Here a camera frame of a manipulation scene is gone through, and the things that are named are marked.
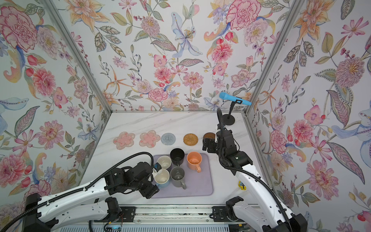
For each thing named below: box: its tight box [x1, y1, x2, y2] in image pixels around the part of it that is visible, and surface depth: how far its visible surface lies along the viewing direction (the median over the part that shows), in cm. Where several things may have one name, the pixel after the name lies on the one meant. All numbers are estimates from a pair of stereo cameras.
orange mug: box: [186, 151, 203, 174], surface depth 88 cm
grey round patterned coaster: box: [160, 132, 176, 145], surface depth 106 cm
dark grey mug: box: [170, 166, 187, 190], surface depth 80 cm
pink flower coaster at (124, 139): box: [113, 131, 136, 150], surface depth 106 cm
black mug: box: [170, 147, 186, 167], surface depth 88 cm
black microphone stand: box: [222, 99, 243, 126], surface depth 115 cm
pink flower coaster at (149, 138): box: [139, 130, 161, 148], surface depth 106 cm
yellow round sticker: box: [238, 180, 247, 191], surface depth 84 cm
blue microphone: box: [219, 91, 253, 106], surface depth 102 cm
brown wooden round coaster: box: [202, 132, 216, 140], surface depth 109 cm
